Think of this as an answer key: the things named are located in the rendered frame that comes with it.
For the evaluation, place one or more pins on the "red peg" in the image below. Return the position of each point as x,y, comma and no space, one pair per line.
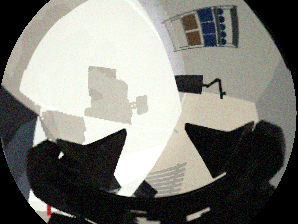
49,210

